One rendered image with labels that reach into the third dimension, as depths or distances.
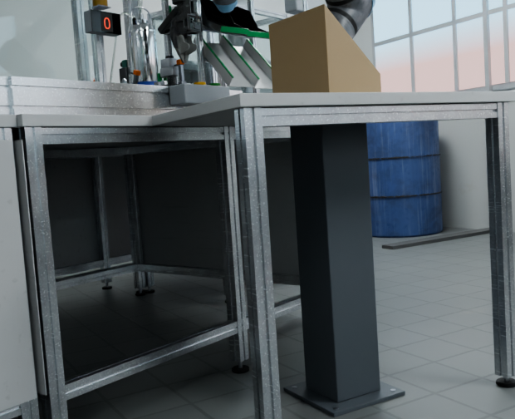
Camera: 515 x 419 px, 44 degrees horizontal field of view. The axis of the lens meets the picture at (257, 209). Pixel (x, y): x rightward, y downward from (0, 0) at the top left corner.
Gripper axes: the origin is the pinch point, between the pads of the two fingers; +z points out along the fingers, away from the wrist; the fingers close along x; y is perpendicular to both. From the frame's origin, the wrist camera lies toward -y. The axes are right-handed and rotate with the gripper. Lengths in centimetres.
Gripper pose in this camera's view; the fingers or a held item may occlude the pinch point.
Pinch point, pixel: (182, 59)
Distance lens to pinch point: 226.6
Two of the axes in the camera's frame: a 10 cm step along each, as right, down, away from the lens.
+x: 6.2, -1.0, 7.8
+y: 7.8, -0.1, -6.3
